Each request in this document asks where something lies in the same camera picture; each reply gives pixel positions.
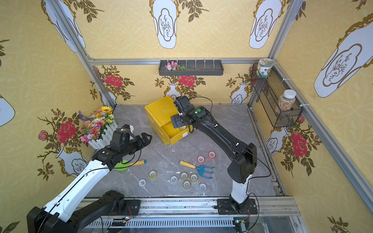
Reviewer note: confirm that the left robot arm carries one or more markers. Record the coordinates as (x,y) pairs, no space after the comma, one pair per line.
(61,216)

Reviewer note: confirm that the pink flowers in tray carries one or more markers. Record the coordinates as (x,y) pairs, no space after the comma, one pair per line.
(170,66)

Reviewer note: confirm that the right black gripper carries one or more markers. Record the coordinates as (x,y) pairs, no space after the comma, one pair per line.
(178,121)

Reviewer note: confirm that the clear tape roll left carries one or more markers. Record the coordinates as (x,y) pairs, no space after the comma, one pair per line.
(142,183)

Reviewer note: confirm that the blue rake with yellow handle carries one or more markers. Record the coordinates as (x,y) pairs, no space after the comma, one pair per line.
(202,169)

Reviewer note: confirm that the clear tape roll right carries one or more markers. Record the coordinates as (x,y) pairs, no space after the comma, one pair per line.
(202,186)

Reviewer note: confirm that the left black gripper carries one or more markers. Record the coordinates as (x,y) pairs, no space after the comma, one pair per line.
(133,141)

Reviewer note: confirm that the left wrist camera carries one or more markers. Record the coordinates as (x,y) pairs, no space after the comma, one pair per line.
(129,127)

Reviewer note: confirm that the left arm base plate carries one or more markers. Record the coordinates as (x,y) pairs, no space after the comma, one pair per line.
(123,208)

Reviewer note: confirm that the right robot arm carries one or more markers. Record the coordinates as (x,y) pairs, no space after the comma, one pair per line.
(243,156)

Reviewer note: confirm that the yellow three-drawer cabinet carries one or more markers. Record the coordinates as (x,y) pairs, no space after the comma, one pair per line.
(159,114)

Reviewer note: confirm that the red tape roll right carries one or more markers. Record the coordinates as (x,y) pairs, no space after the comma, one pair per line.
(212,154)

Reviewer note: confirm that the jar with white lid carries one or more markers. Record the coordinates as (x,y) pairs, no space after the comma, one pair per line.
(286,101)

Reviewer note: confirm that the flowers in white fence planter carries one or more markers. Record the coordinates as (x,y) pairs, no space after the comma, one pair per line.
(98,129)

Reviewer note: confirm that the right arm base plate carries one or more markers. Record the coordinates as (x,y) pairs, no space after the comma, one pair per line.
(231,207)

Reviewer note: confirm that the grey wall shelf tray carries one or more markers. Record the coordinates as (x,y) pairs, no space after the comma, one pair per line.
(195,67)

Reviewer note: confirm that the green trowel with yellow handle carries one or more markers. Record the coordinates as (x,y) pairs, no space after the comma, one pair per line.
(124,165)

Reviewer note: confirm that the red tape roll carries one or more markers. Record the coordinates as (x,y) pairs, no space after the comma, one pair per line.
(201,160)
(212,154)

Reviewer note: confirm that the yellow tape roll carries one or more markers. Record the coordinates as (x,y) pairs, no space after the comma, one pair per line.
(194,178)
(184,176)
(186,185)
(152,174)

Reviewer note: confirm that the black wire wall basket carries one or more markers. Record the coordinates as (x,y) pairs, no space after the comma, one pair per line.
(268,92)

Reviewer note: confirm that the jar with green label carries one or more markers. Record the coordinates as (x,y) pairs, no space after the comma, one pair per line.
(264,67)

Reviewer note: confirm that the red tape roll left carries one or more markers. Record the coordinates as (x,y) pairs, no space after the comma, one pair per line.
(201,160)

